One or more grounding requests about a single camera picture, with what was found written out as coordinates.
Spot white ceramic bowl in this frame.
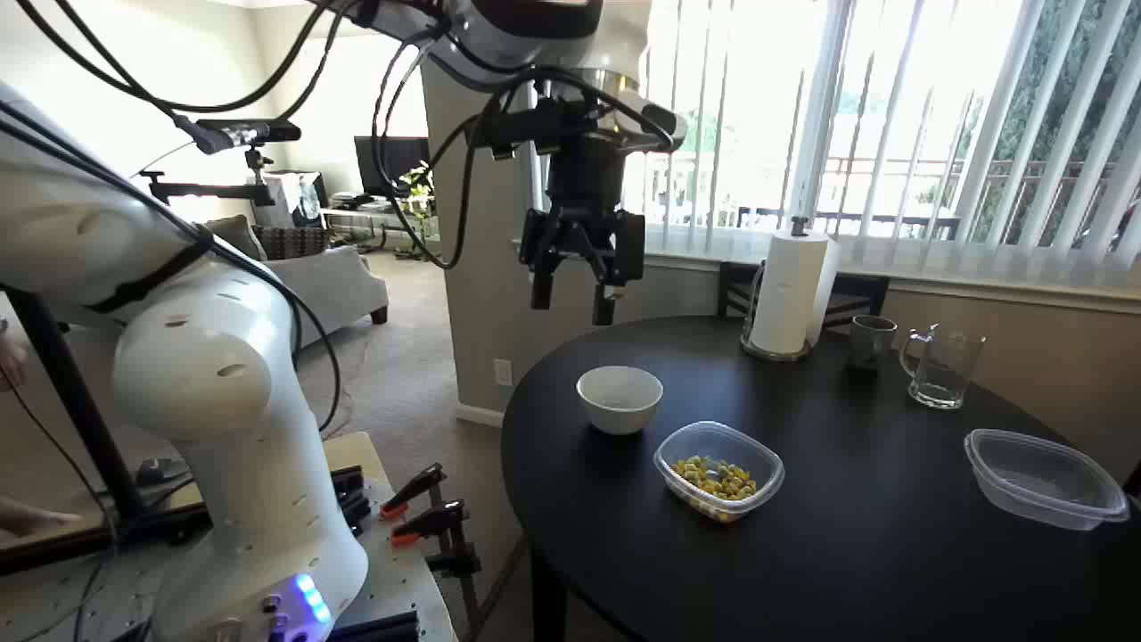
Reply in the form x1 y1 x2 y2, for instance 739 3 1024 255
575 365 663 434

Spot black red spring clamp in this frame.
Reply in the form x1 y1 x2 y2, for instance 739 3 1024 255
383 463 446 520

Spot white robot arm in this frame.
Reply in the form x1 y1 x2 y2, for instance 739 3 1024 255
0 0 683 642

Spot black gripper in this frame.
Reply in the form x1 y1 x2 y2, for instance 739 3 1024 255
520 140 646 325

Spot dark grey cup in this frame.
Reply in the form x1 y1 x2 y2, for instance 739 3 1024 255
847 315 898 374

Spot black tripod stand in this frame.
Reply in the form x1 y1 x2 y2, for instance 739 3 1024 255
0 289 209 575

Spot round black table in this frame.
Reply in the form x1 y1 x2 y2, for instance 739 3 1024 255
501 318 1141 642

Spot clear glass mug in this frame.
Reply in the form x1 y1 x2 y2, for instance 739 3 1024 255
898 325 986 411

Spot white vertical window blinds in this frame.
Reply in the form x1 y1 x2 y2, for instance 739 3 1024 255
623 0 1141 265

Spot white paper towel roll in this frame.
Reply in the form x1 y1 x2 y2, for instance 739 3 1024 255
743 216 833 361

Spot clear plastic food container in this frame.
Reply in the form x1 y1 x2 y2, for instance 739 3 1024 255
652 422 783 524

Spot clear plastic lid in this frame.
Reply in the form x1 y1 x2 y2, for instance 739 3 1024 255
964 429 1129 532

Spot grey sofa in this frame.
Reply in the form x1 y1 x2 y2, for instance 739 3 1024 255
209 212 388 346

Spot black television screen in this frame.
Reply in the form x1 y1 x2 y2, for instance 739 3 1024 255
354 136 429 196

